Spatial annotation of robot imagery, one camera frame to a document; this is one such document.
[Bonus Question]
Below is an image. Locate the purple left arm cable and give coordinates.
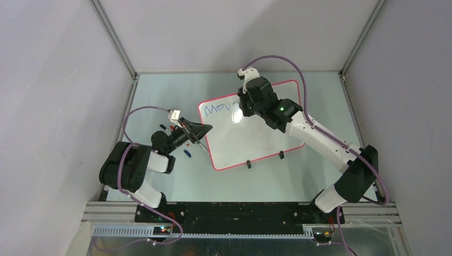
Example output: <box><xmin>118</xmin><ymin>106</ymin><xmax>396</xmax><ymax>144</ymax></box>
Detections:
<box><xmin>93</xmin><ymin>106</ymin><xmax>185</xmax><ymax>253</ymax></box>

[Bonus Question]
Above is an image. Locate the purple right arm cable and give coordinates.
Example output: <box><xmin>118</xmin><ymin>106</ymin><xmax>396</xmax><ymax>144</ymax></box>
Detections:
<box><xmin>243</xmin><ymin>55</ymin><xmax>391</xmax><ymax>256</ymax></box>

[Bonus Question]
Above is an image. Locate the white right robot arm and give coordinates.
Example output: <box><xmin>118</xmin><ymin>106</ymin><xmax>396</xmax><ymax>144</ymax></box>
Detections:
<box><xmin>237</xmin><ymin>76</ymin><xmax>377</xmax><ymax>223</ymax></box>

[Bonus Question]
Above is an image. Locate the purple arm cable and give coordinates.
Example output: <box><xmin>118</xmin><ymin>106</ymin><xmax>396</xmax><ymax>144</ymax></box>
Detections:
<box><xmin>93</xmin><ymin>106</ymin><xmax>185</xmax><ymax>253</ymax></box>
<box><xmin>243</xmin><ymin>55</ymin><xmax>391</xmax><ymax>256</ymax></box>

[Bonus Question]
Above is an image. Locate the aluminium frame profile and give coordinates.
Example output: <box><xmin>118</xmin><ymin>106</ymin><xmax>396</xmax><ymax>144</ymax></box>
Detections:
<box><xmin>82</xmin><ymin>202</ymin><xmax>401</xmax><ymax>241</ymax></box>

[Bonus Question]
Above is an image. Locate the pink framed whiteboard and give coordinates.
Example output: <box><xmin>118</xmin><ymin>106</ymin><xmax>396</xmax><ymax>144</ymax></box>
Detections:
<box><xmin>198</xmin><ymin>94</ymin><xmax>304</xmax><ymax>171</ymax></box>

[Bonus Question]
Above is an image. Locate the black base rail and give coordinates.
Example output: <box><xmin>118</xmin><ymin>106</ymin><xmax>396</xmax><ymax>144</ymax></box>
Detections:
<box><xmin>134</xmin><ymin>202</ymin><xmax>345</xmax><ymax>236</ymax></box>

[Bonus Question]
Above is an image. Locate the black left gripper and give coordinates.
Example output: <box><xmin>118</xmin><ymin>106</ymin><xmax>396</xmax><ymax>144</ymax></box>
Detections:
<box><xmin>166</xmin><ymin>117</ymin><xmax>212</xmax><ymax>154</ymax></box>

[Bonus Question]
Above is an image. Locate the green cap marker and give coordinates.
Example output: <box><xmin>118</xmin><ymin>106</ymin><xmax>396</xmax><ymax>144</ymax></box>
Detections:
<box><xmin>197</xmin><ymin>142</ymin><xmax>210</xmax><ymax>155</ymax></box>

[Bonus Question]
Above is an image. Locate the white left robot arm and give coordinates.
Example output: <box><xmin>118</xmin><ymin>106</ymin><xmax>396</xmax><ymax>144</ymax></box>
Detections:
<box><xmin>99</xmin><ymin>117</ymin><xmax>213</xmax><ymax>222</ymax></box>

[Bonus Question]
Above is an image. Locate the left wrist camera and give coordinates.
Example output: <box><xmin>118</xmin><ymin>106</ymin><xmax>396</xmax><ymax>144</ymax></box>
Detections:
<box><xmin>168</xmin><ymin>108</ymin><xmax>181</xmax><ymax>126</ymax></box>

